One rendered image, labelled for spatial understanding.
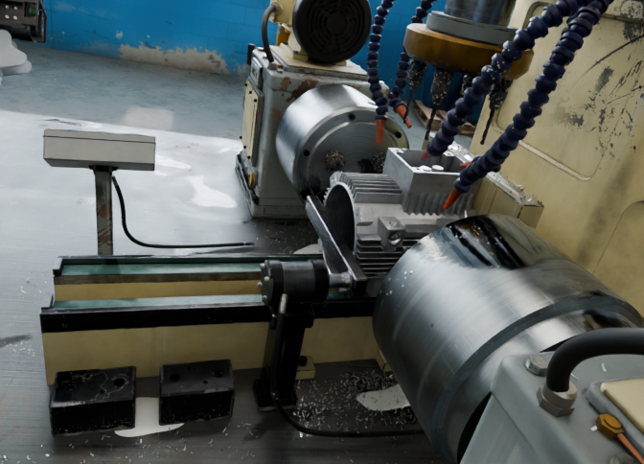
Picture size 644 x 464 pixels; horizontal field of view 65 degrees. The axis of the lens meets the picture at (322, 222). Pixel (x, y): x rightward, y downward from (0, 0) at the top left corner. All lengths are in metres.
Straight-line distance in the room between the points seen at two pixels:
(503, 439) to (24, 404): 0.62
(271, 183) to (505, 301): 0.82
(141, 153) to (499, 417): 0.69
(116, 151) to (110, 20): 5.66
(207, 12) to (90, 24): 1.31
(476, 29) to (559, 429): 0.50
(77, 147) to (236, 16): 5.47
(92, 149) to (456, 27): 0.59
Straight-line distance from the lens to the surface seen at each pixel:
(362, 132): 0.99
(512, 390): 0.40
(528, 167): 0.92
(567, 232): 0.86
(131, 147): 0.91
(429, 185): 0.77
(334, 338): 0.85
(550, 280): 0.53
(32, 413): 0.81
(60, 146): 0.92
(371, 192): 0.76
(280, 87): 1.15
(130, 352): 0.80
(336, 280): 0.68
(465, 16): 0.74
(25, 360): 0.89
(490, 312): 0.50
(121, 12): 6.50
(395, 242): 0.74
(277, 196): 1.24
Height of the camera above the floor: 1.39
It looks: 27 degrees down
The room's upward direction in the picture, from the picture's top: 11 degrees clockwise
